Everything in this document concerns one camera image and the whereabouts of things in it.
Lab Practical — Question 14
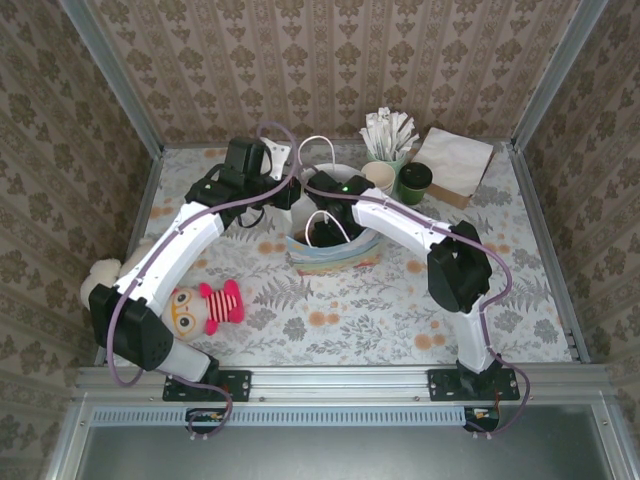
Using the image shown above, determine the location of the landscape print paper bag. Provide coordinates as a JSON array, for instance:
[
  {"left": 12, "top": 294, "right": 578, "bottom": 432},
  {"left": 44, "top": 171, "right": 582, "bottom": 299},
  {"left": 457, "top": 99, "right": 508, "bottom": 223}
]
[{"left": 284, "top": 134, "right": 382, "bottom": 277}]

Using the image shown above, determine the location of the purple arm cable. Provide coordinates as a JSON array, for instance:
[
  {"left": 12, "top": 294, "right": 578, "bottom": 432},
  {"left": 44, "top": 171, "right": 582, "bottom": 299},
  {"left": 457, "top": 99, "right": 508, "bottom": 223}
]
[
  {"left": 102, "top": 121, "right": 302, "bottom": 442},
  {"left": 299, "top": 172, "right": 531, "bottom": 439}
]

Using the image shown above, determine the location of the stack of paper cups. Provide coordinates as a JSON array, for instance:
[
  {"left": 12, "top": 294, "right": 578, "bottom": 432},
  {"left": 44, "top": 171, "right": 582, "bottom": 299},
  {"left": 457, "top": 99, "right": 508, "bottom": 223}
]
[{"left": 360, "top": 160, "right": 396, "bottom": 194}]

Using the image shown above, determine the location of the grey slotted cable duct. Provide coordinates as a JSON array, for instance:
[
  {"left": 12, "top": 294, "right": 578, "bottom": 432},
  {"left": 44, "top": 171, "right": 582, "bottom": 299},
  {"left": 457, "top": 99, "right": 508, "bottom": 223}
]
[{"left": 91, "top": 405, "right": 496, "bottom": 427}]

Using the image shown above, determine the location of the white teddy bear plush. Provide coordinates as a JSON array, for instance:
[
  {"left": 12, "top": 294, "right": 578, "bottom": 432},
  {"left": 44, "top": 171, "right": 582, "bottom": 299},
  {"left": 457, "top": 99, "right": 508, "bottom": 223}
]
[{"left": 79, "top": 237, "right": 156, "bottom": 311}]

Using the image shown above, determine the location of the aluminium table edge rail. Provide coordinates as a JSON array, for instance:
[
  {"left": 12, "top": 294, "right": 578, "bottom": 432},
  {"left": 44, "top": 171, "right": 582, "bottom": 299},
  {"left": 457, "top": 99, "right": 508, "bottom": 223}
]
[{"left": 73, "top": 363, "right": 610, "bottom": 401}]

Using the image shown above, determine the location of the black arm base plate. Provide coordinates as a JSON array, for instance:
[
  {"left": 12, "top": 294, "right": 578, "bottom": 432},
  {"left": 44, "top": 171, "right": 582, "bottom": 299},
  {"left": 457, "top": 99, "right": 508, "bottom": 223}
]
[
  {"left": 162, "top": 368, "right": 252, "bottom": 403},
  {"left": 427, "top": 368, "right": 521, "bottom": 403}
]

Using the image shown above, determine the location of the black plastic cup lid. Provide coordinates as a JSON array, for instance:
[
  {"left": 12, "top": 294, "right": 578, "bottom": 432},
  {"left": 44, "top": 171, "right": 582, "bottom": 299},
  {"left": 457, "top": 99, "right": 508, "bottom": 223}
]
[{"left": 398, "top": 162, "right": 434, "bottom": 190}]

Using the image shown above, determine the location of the aluminium side rail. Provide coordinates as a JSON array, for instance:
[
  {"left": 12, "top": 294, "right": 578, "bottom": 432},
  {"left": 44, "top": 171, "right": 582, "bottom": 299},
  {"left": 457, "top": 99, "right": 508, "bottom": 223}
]
[
  {"left": 504, "top": 142, "right": 592, "bottom": 364},
  {"left": 93, "top": 147, "right": 166, "bottom": 366}
]

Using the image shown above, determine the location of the grey metal sheet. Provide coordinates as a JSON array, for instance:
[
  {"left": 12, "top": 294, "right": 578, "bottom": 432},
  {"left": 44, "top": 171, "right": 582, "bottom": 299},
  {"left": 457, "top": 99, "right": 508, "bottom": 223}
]
[{"left": 44, "top": 394, "right": 640, "bottom": 480}]

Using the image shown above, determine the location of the green paper coffee cup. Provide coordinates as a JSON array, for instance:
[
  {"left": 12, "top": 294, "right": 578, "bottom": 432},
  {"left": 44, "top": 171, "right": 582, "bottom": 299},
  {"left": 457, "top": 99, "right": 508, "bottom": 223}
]
[{"left": 399, "top": 183, "right": 431, "bottom": 206}]

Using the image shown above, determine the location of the striped pink doll plush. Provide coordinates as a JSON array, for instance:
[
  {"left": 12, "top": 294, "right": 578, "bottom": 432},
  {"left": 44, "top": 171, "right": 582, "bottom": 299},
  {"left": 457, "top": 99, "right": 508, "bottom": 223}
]
[{"left": 164, "top": 279, "right": 246, "bottom": 344}]

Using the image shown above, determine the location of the mint green holder cup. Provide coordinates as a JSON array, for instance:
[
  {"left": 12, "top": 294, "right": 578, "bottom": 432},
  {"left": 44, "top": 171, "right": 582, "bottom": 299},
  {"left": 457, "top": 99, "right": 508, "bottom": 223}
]
[{"left": 367, "top": 148, "right": 409, "bottom": 174}]

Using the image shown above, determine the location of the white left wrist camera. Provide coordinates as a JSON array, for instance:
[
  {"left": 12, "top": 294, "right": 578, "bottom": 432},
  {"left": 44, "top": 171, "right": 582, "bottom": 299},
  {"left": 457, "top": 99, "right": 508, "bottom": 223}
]
[{"left": 259, "top": 138, "right": 292, "bottom": 180}]

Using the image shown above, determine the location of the aluminium frame post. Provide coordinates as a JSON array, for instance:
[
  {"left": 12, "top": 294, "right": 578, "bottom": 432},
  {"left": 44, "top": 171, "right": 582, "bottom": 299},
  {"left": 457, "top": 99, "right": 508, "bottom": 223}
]
[
  {"left": 510, "top": 0, "right": 610, "bottom": 151},
  {"left": 58, "top": 0, "right": 166, "bottom": 157}
]

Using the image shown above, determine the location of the black cable port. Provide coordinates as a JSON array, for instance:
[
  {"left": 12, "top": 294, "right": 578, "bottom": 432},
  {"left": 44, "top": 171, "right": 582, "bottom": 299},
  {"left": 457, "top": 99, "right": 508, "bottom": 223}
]
[
  {"left": 185, "top": 407, "right": 227, "bottom": 435},
  {"left": 463, "top": 407, "right": 501, "bottom": 434}
]

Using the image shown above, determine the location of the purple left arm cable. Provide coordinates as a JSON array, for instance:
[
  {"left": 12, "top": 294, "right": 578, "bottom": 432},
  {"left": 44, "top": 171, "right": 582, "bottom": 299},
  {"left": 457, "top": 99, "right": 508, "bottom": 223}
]
[{"left": 102, "top": 121, "right": 302, "bottom": 442}]

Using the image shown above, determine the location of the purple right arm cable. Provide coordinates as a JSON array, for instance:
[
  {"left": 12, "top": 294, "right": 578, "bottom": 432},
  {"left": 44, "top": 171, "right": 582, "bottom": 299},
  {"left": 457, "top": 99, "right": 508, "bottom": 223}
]
[{"left": 299, "top": 172, "right": 531, "bottom": 439}]

